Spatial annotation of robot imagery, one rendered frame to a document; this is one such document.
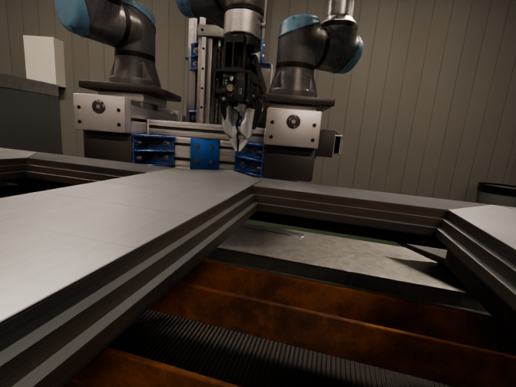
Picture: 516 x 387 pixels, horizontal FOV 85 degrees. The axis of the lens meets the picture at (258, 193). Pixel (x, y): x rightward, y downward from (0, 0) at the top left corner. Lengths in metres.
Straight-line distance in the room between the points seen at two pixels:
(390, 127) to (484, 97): 1.10
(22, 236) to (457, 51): 4.22
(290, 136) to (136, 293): 0.59
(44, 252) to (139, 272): 0.05
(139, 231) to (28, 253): 0.06
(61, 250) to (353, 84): 3.67
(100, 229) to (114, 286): 0.06
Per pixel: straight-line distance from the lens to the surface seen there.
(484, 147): 4.40
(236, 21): 0.60
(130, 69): 0.97
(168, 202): 0.31
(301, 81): 0.87
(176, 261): 0.23
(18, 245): 0.22
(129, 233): 0.22
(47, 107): 1.31
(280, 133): 0.72
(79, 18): 0.91
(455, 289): 0.65
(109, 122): 0.84
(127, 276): 0.19
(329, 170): 3.69
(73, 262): 0.19
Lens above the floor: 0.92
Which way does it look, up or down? 12 degrees down
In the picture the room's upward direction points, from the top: 5 degrees clockwise
